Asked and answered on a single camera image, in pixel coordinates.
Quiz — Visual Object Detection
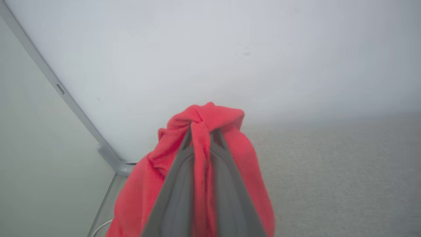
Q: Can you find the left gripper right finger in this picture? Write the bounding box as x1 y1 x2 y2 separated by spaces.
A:
210 128 267 237

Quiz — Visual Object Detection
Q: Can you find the grey wall trim strip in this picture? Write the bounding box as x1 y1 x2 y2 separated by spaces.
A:
0 0 136 237

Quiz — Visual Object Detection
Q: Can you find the thin white cable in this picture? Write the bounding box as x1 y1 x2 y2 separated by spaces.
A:
90 219 114 237

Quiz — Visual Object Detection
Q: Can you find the red Bulls jersey garment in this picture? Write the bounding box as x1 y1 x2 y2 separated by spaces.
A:
105 101 276 237

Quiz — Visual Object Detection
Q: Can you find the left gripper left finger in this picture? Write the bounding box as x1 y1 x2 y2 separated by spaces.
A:
141 123 194 237

